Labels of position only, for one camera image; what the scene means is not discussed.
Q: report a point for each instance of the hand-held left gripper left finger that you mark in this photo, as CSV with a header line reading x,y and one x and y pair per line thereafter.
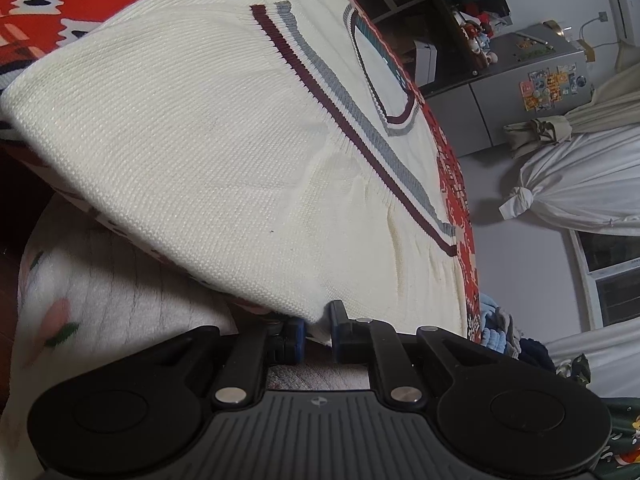
x,y
297,340

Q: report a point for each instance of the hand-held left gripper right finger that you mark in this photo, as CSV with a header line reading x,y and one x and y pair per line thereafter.
x,y
336,342

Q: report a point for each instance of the cream knit sweater vest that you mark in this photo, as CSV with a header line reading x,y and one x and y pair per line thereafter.
x,y
200,135

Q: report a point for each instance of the light blue clothes pile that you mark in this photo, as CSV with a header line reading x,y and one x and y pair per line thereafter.
x,y
497,325

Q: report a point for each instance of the navy knit garment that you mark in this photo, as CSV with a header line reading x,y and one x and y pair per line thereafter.
x,y
537,355

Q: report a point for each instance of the white fleece blanket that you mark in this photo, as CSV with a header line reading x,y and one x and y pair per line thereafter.
x,y
100,280

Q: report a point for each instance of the white curtain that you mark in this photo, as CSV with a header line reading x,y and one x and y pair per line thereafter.
x,y
590,180
600,360

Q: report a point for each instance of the silver refrigerator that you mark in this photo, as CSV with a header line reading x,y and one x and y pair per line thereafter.
x,y
480,115

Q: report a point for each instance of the white framed window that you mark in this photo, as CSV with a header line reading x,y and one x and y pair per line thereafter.
x,y
615,300

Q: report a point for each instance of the beige hanging cloth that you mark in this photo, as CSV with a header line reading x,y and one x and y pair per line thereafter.
x,y
540,135

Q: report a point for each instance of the white cardboard box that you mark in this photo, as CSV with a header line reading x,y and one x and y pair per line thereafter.
x,y
426,62

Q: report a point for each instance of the green printed cloth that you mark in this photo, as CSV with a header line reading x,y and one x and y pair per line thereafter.
x,y
620,425

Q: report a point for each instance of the cluster of fridge stickers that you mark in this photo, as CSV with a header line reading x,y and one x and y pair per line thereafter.
x,y
555,85

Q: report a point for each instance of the black-haired plush doll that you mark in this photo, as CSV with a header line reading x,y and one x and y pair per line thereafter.
x,y
472,32

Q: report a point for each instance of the cluttered wooden shelf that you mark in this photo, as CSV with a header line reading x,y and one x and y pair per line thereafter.
x,y
447,15

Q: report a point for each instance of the red patterned blanket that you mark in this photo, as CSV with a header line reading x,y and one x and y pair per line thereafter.
x,y
50,10

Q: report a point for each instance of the white air conditioner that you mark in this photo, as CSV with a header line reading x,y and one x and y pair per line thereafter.
x,y
620,5

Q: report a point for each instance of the grey wall socket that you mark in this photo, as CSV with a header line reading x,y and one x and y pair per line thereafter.
x,y
603,16

